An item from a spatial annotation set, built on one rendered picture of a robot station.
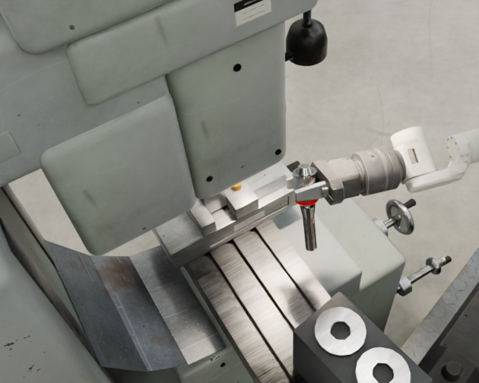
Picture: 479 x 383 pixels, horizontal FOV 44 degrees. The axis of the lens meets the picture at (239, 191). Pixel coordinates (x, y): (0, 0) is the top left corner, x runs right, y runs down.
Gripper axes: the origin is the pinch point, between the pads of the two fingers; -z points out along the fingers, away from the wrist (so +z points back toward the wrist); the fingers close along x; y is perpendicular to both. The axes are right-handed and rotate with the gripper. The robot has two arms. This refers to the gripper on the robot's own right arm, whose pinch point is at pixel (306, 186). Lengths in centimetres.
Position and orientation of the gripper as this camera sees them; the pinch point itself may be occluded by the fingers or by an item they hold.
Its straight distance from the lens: 114.1
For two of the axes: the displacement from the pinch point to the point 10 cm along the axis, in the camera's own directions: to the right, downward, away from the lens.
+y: 1.3, 8.8, 4.6
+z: 9.6, -2.2, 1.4
